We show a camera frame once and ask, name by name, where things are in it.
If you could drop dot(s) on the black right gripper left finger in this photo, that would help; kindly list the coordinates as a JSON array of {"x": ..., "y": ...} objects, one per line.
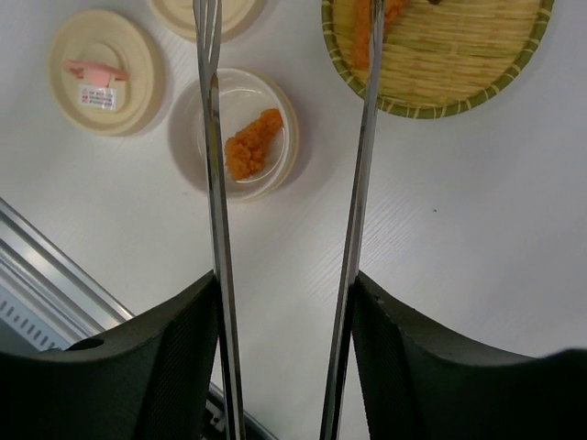
[{"x": 147, "y": 378}]

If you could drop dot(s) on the pink lunch bowl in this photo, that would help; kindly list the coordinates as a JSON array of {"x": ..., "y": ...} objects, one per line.
[{"x": 243, "y": 95}]

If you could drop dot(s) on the fried food piece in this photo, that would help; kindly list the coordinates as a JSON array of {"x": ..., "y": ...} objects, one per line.
[
  {"x": 247, "y": 150},
  {"x": 361, "y": 51}
]

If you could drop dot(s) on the aluminium front rail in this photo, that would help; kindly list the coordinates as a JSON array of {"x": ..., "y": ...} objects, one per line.
[{"x": 43, "y": 279}]

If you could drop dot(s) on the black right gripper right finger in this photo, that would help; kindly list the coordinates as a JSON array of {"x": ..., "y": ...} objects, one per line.
[{"x": 422, "y": 380}]

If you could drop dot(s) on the slotted cable duct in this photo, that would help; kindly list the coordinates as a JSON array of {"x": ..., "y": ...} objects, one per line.
[{"x": 30, "y": 327}]

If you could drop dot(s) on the cream lid orange handle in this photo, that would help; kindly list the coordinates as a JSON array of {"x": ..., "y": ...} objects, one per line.
[{"x": 178, "y": 16}]

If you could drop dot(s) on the round bamboo tray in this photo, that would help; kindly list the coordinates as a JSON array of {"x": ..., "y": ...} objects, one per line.
[{"x": 443, "y": 58}]

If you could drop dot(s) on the cream lid pink handle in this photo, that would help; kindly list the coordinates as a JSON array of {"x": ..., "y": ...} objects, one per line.
[{"x": 106, "y": 73}]

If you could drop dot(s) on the metal tongs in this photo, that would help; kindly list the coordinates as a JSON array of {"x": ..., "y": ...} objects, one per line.
[{"x": 207, "y": 16}]

